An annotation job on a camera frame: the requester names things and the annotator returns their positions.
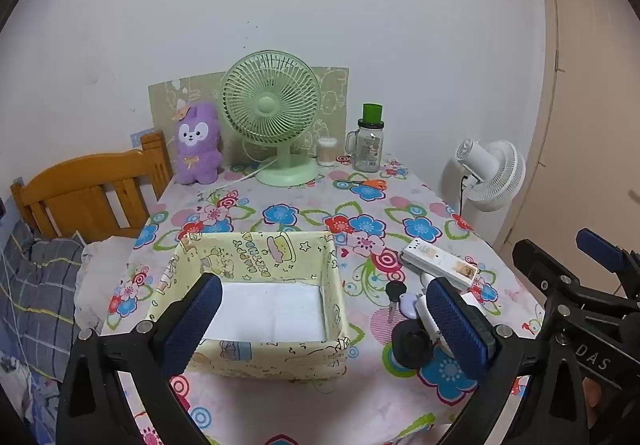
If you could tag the beige door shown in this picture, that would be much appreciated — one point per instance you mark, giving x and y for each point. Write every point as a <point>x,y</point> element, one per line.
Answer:
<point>590,100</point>

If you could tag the green desk fan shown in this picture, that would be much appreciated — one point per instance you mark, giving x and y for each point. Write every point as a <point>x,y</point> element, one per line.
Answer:
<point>267,102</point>

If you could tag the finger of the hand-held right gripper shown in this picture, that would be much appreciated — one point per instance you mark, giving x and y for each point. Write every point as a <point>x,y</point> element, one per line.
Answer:
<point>600,246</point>
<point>545,270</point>

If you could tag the white pillow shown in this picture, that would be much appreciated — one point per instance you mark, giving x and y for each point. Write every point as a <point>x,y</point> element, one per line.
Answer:
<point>100,270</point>

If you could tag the black key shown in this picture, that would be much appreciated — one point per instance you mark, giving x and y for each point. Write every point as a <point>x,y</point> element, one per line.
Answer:
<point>395,292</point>

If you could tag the white electronic device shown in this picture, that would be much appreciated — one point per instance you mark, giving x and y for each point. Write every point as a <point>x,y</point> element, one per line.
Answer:
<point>435,262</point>

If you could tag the wooden bed headboard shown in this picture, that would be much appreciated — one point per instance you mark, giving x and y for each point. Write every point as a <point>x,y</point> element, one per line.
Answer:
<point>75,195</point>

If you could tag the person's right hand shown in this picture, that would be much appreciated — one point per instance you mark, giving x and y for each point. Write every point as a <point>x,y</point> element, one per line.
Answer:
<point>597,395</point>

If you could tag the black round object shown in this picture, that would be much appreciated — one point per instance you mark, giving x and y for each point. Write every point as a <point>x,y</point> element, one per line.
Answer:
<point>410,345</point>

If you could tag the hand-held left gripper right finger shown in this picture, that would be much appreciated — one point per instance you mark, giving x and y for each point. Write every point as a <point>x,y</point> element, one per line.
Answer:
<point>457,325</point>

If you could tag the glass mug jar green lid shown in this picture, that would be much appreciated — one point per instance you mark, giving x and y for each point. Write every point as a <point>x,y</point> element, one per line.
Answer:
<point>369,150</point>

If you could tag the purple plush toy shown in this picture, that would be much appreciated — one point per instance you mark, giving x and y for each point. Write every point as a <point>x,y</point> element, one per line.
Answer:
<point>197,160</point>

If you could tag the blue paper sheet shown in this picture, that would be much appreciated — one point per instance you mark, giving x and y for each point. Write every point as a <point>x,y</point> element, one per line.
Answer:
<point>137,137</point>

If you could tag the yellow printed storage box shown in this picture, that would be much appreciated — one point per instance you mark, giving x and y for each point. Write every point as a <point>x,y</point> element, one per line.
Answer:
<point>260,255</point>

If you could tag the white standing fan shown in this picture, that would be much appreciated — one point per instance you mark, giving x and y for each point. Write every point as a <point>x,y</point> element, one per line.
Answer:
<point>492,175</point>

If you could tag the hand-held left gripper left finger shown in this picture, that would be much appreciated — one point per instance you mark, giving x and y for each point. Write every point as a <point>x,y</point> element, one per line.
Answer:
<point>195,320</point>

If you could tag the white oval case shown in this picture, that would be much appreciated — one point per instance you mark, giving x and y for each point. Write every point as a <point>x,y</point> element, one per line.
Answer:
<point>425,322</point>

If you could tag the floral tablecloth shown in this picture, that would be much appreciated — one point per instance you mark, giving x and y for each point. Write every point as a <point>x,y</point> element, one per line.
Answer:
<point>300,220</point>

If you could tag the small lavender oval case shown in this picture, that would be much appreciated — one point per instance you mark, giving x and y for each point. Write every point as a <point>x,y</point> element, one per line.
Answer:
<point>410,305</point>

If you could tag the cotton swab container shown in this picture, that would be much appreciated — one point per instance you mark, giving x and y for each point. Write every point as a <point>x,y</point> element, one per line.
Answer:
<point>328,152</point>

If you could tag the light patterned bedding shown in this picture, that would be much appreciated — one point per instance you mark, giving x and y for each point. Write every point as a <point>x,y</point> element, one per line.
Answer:
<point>25,400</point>

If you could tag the plaid blanket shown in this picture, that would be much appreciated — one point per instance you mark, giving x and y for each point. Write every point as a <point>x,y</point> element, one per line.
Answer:
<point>35,285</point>

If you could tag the beige printed board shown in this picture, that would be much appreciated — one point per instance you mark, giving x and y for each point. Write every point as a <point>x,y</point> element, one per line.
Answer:
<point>165,100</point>

